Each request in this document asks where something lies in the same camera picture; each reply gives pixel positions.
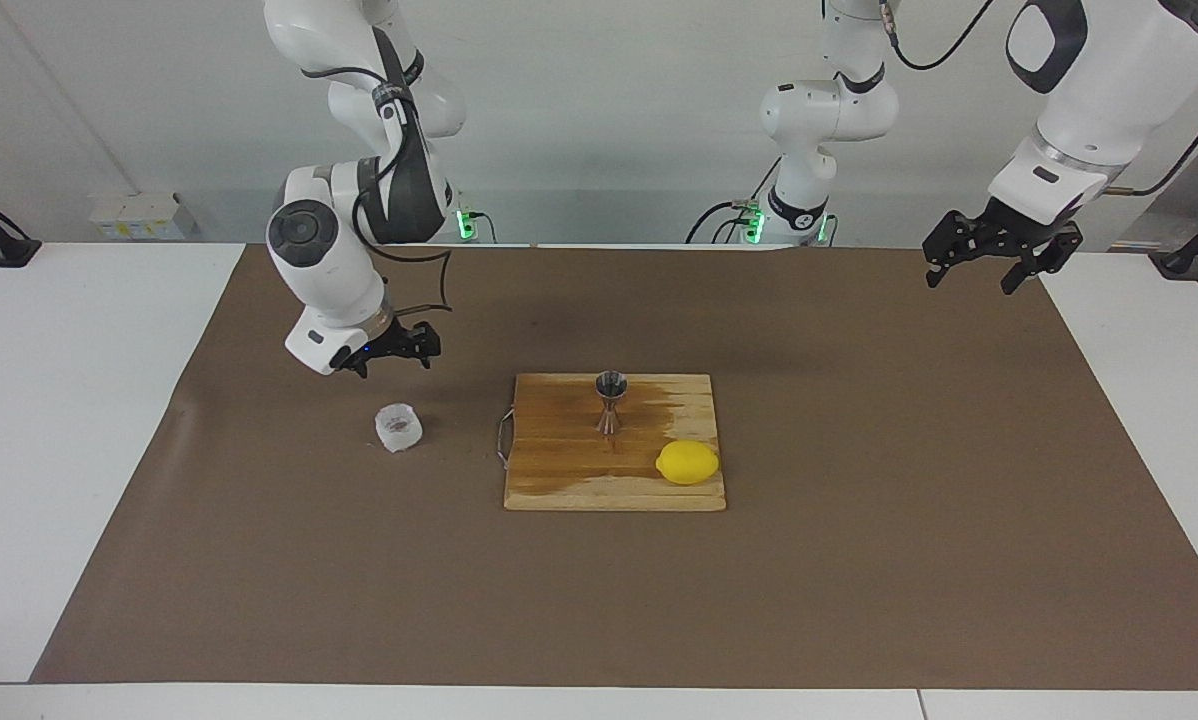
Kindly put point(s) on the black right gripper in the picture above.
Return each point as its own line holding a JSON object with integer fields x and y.
{"x": 389, "y": 342}

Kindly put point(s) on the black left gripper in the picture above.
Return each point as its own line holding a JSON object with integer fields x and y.
{"x": 1014, "y": 235}

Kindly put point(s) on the small clear plastic cup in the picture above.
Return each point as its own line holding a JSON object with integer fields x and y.
{"x": 399, "y": 430}

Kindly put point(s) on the steel double jigger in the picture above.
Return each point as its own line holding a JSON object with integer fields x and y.
{"x": 611, "y": 400}

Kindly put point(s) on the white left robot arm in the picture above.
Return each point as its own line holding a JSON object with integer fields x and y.
{"x": 1109, "y": 70}

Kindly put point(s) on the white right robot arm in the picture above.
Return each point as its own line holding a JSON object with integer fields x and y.
{"x": 329, "y": 270}

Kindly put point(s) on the wooden cutting board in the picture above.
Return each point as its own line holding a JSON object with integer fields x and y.
{"x": 559, "y": 460}

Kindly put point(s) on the brown table mat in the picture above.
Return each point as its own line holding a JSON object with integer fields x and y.
{"x": 359, "y": 580}

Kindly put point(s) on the yellow lemon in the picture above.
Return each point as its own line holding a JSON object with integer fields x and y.
{"x": 688, "y": 463}

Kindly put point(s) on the white wall socket boxes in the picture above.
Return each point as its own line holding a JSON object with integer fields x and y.
{"x": 139, "y": 218}

